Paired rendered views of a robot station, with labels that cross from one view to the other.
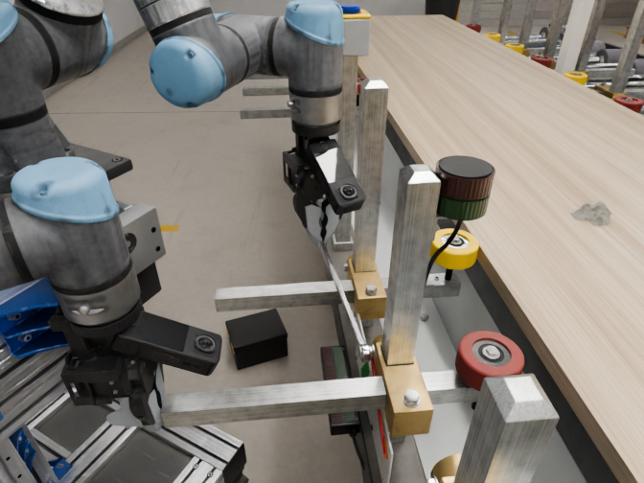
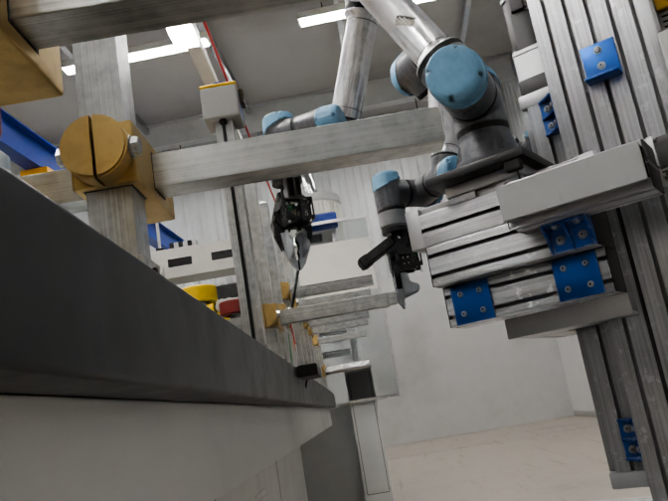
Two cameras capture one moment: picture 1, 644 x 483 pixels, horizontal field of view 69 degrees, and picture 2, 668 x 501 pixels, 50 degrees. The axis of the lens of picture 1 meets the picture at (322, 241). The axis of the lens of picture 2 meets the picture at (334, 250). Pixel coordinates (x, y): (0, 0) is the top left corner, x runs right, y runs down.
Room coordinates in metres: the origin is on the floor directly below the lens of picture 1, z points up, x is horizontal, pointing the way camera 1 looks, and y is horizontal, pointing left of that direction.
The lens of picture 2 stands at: (2.20, 0.24, 0.59)
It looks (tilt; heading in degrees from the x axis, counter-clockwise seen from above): 13 degrees up; 186
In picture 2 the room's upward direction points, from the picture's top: 10 degrees counter-clockwise
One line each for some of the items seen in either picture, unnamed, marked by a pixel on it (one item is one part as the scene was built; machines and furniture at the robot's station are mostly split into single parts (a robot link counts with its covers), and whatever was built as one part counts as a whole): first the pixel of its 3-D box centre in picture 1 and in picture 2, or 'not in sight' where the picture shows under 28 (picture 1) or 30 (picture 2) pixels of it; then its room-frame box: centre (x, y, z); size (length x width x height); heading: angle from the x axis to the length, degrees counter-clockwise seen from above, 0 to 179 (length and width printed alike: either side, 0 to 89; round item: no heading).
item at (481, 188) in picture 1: (463, 176); not in sight; (0.45, -0.15, 1.14); 0.06 x 0.06 x 0.02
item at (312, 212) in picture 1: (307, 218); (304, 248); (0.66, 0.02, 0.95); 0.06 x 0.03 x 0.09; 26
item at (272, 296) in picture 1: (339, 292); (291, 317); (0.65, -0.03, 0.81); 0.44 x 0.03 x 0.04; 96
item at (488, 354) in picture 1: (483, 379); (237, 321); (0.41, -0.21, 0.85); 0.08 x 0.08 x 0.11
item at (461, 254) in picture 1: (450, 264); (201, 310); (0.67, -0.23, 0.85); 0.08 x 0.08 x 0.11
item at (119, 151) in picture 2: not in sight; (121, 175); (1.66, 0.02, 0.80); 0.14 x 0.06 x 0.05; 6
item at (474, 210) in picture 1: (459, 197); not in sight; (0.45, -0.15, 1.11); 0.06 x 0.06 x 0.02
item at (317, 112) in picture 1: (313, 106); not in sight; (0.66, 0.01, 1.14); 0.08 x 0.08 x 0.05
